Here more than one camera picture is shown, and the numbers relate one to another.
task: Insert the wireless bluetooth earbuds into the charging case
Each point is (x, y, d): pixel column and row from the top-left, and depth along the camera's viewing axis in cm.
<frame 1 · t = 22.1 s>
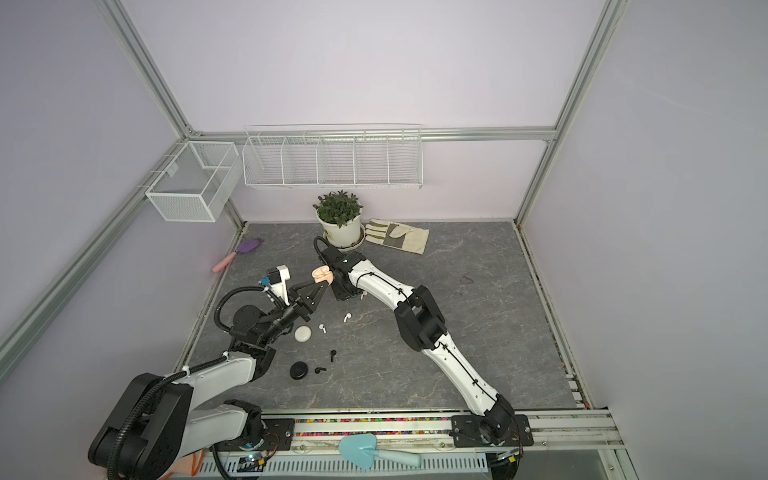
left hand: (327, 286, 76), fingers closed
right hand: (347, 293, 100), fingers closed
white earbud upper: (348, 315, 96), point 2 cm above the table
white earbud lower: (322, 326, 93), point 2 cm above the table
white earbud charging case: (302, 333, 91), point 3 cm above the table
black earbud upper: (332, 353, 89), on the table
black earbud lower: (318, 369, 86), on the table
black earbud charging case: (298, 370, 84), point 2 cm above the table
potted green plant: (339, 213, 104), point 17 cm above the table
beige gardening glove: (397, 235, 118), on the table
purple pink brush: (244, 247, 115), on the table
white mesh box basket: (198, 181, 97), point 29 cm above the table

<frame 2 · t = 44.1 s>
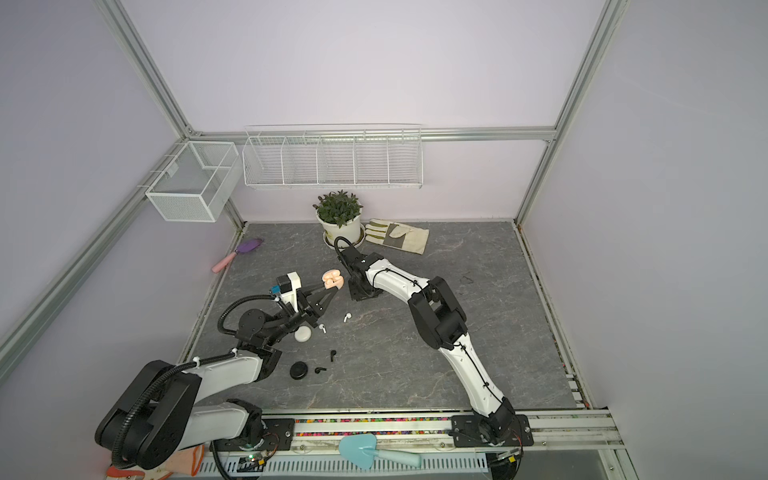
left hand: (335, 289, 74), fingers closed
right hand: (363, 294, 100), fingers open
the named things where they were.

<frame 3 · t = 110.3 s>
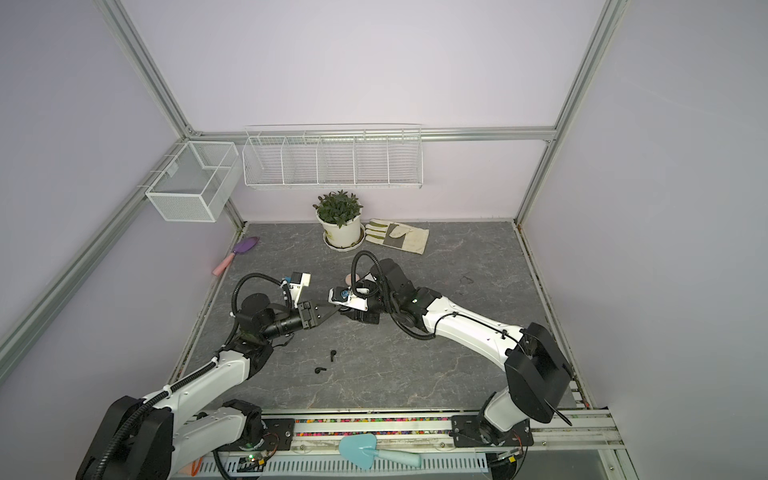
left hand: (339, 311, 74), fingers open
right hand: (346, 299, 78), fingers open
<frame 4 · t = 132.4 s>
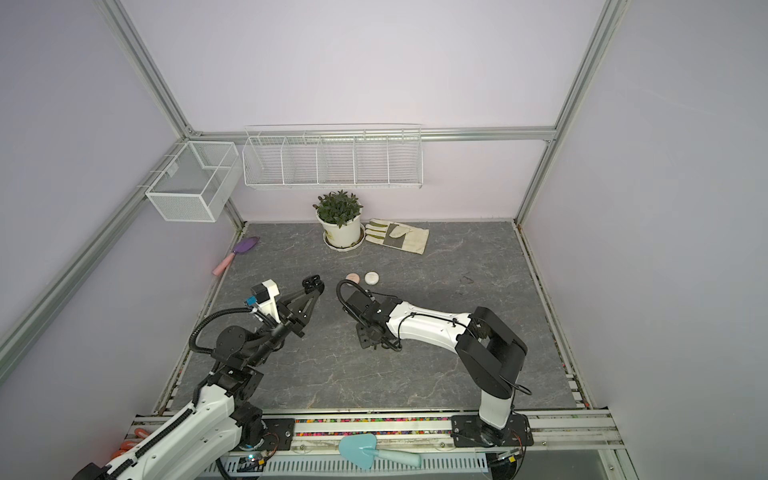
left hand: (316, 294, 70), fingers closed
right hand: (370, 336, 86), fingers open
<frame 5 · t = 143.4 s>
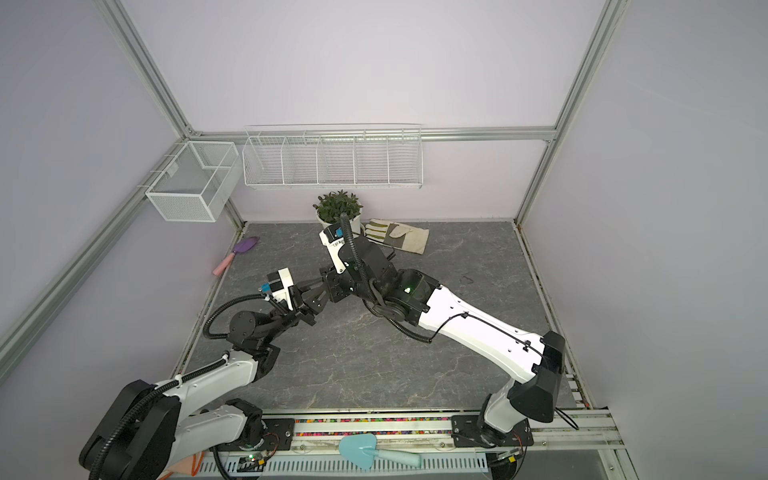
left hand: (334, 285, 68), fingers closed
right hand: (322, 271, 65), fingers closed
